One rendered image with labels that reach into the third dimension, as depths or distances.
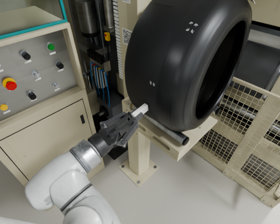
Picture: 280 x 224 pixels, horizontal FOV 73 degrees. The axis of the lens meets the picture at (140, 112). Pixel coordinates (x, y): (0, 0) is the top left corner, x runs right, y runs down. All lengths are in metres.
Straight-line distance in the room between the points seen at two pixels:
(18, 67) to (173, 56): 0.72
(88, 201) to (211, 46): 0.53
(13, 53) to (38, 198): 0.64
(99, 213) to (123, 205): 1.16
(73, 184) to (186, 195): 1.30
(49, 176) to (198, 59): 0.51
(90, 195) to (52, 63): 0.72
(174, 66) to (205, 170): 1.44
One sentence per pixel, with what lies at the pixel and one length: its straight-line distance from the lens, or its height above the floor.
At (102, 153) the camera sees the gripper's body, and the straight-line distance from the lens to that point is 0.60.
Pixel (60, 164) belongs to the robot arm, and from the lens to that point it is 0.58.
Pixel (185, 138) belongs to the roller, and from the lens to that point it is 0.86.
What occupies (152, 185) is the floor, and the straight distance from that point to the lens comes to 1.74.
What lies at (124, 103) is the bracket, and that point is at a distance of 0.97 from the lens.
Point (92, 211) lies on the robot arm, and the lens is 0.52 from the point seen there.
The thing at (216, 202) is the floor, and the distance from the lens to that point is 1.79.
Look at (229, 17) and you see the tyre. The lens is 0.66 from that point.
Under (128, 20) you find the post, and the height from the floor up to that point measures 1.30.
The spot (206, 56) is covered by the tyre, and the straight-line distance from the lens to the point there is 0.59.
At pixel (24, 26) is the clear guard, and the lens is 0.97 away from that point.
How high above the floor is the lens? 1.57
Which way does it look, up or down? 44 degrees down
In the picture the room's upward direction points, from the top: straight up
